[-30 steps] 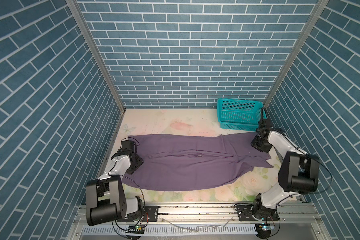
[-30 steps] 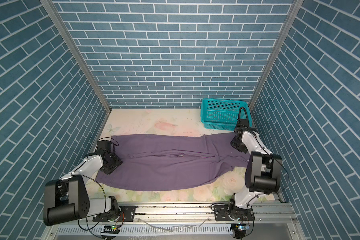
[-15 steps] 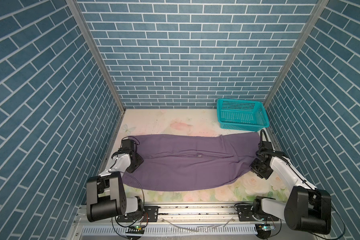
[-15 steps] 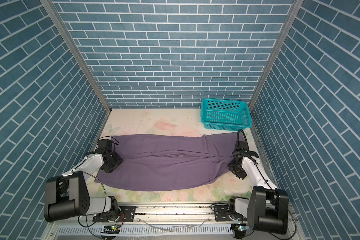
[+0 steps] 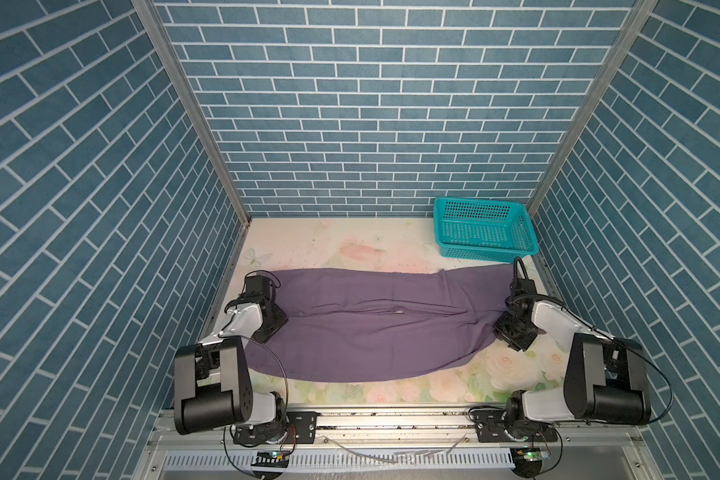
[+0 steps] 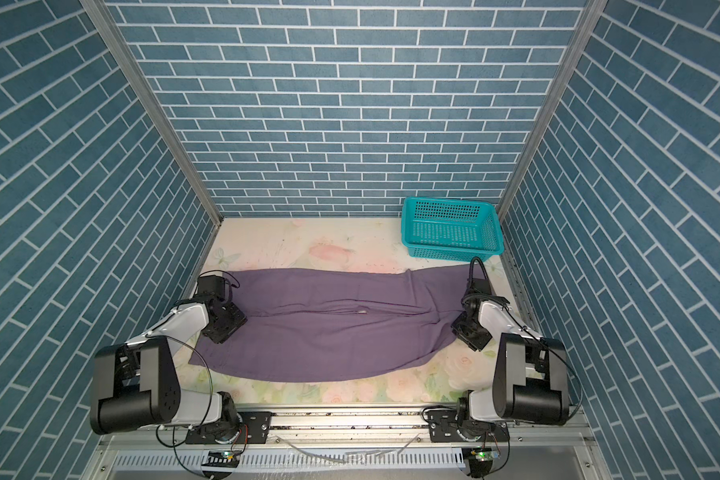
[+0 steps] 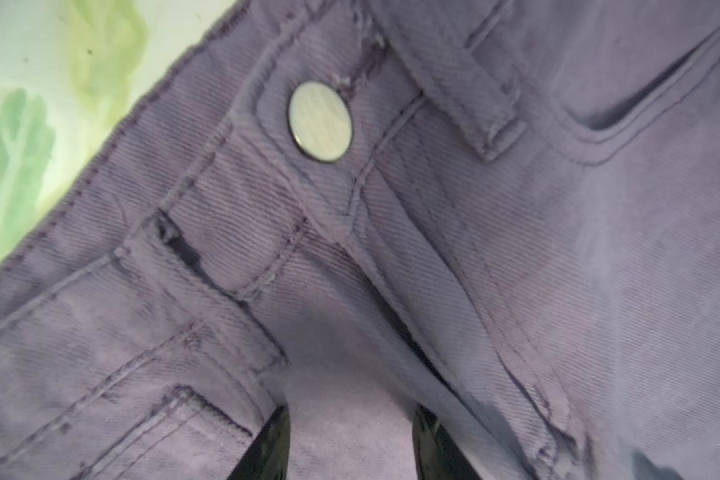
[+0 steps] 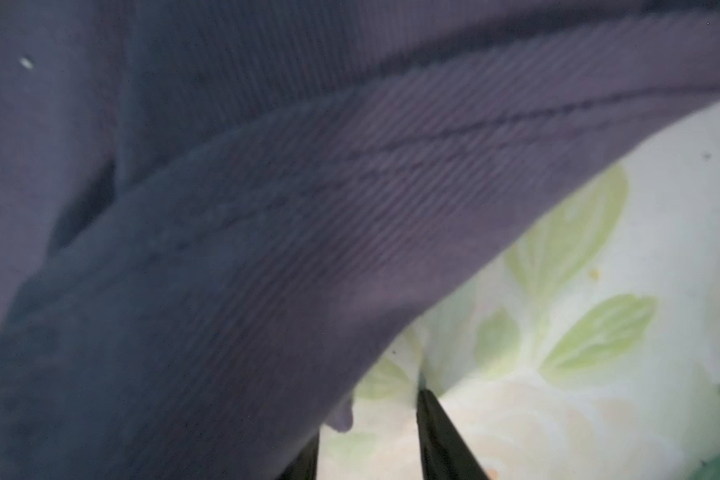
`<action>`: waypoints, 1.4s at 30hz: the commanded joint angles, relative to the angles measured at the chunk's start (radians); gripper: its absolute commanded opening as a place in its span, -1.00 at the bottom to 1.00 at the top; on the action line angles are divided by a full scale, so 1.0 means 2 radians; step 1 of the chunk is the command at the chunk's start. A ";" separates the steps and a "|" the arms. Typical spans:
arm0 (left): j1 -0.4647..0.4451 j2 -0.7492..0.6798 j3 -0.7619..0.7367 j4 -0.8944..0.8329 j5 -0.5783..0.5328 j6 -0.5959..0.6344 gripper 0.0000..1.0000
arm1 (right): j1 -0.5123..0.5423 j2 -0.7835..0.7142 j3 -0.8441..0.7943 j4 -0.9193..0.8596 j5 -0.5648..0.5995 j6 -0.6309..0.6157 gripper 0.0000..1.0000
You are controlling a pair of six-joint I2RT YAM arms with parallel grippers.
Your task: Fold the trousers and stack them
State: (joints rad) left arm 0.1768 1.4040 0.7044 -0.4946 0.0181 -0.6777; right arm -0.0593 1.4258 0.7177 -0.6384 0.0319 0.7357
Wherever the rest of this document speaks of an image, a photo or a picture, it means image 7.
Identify purple trousers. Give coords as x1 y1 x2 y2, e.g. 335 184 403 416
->
0 1 720 479

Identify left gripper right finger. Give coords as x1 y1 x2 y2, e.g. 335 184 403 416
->
412 406 480 480

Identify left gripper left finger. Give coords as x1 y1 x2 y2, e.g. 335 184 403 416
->
227 406 291 480

